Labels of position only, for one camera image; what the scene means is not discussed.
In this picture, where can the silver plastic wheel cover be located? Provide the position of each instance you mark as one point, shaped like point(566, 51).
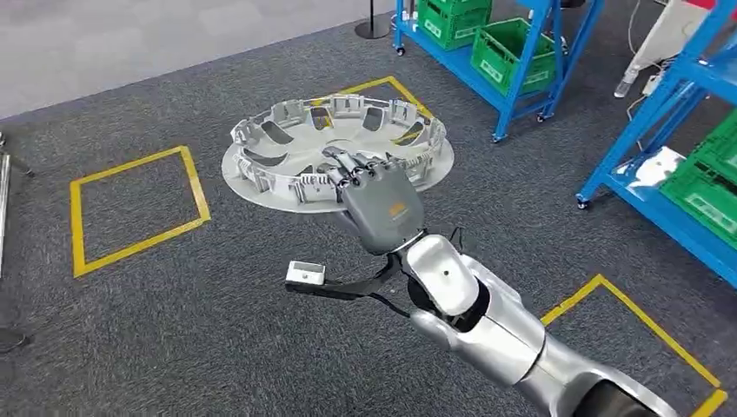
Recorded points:
point(299, 133)

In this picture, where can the yellow floor tape square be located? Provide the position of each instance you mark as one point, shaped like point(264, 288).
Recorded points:
point(650, 322)
point(76, 230)

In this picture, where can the black stanchion with round base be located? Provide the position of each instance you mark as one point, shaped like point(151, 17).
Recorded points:
point(372, 29)

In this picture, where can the black camera bracket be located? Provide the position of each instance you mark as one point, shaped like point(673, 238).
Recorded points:
point(351, 288)

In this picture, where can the grey metal stand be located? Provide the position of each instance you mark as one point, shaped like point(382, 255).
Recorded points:
point(4, 195)

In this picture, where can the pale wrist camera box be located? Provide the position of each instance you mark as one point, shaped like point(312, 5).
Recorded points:
point(305, 273)

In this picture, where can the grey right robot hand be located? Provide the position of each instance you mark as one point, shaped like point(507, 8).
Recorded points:
point(383, 210)

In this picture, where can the green plastic crate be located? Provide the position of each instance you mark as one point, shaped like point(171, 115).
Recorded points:
point(498, 66)
point(722, 147)
point(702, 198)
point(446, 26)

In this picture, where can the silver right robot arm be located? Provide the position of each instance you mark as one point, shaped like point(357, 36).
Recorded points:
point(489, 336)

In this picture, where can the blue metal shelf rack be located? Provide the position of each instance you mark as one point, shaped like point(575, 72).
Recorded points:
point(662, 98)
point(460, 60)

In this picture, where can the white board stand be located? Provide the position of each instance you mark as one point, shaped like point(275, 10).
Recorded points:
point(662, 40)

